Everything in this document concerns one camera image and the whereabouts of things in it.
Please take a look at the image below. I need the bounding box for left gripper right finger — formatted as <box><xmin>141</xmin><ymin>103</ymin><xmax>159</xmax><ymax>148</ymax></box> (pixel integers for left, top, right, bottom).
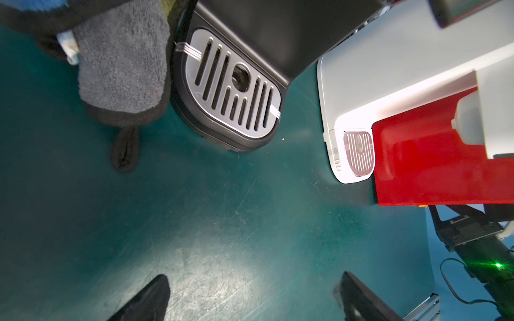
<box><xmin>333</xmin><ymin>272</ymin><xmax>403</xmax><ymax>321</ymax></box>

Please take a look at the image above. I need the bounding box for black coffee machine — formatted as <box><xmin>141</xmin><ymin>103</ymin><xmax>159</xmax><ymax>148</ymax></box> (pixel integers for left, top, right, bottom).
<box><xmin>171</xmin><ymin>1</ymin><xmax>391</xmax><ymax>152</ymax></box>

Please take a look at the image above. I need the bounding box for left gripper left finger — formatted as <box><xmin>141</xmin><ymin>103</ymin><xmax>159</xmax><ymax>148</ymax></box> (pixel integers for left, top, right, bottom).
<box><xmin>108</xmin><ymin>274</ymin><xmax>171</xmax><ymax>321</ymax></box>

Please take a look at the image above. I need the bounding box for red coffee machine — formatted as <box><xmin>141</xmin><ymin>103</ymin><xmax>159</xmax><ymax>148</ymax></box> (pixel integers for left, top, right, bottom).
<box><xmin>372</xmin><ymin>88</ymin><xmax>513</xmax><ymax>206</ymax></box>

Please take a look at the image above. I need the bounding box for blue grey cleaning cloth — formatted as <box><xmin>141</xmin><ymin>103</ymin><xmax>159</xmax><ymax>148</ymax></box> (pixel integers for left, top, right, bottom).
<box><xmin>1</xmin><ymin>1</ymin><xmax>188</xmax><ymax>173</ymax></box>

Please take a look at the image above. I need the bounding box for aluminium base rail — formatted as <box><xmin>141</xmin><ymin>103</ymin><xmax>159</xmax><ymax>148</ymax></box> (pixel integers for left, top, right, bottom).
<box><xmin>404</xmin><ymin>294</ymin><xmax>441</xmax><ymax>321</ymax></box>

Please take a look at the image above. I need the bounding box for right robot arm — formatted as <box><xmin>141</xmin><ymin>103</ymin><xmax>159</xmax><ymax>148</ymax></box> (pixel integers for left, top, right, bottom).
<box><xmin>428</xmin><ymin>204</ymin><xmax>513</xmax><ymax>320</ymax></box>

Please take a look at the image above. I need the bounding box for white coffee machine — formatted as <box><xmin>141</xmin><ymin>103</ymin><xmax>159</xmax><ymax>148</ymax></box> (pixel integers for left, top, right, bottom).
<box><xmin>317</xmin><ymin>1</ymin><xmax>513</xmax><ymax>184</ymax></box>

